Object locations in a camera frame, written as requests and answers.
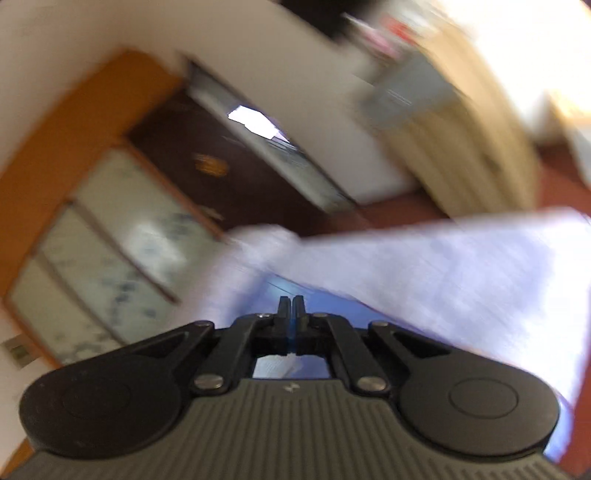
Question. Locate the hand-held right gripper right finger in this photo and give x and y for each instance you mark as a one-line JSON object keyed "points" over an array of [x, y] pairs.
{"points": [[298, 323]]}

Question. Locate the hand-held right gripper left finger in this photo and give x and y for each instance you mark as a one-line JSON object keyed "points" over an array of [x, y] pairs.
{"points": [[282, 323]]}

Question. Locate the blue printed bed sheet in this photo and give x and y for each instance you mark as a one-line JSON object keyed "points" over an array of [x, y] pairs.
{"points": [[323, 300]]}

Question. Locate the white fluffy quilt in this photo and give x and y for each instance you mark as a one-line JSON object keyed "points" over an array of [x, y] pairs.
{"points": [[438, 272]]}

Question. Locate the gold door ornament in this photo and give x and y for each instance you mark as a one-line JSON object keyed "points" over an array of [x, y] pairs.
{"points": [[211, 165]]}

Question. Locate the wooden wardrobe frosted glass doors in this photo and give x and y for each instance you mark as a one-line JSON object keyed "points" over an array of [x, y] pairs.
{"points": [[106, 221]]}

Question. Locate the dark brown door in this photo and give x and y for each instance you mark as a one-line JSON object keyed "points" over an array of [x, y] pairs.
{"points": [[194, 134]]}

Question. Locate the beige curtain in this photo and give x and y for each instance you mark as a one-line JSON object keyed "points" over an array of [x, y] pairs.
{"points": [[471, 147]]}

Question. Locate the pale wall-mounted box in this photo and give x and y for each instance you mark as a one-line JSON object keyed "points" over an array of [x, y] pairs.
{"points": [[406, 92]]}

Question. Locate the wall electrical panel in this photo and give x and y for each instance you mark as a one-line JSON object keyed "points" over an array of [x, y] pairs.
{"points": [[18, 353]]}

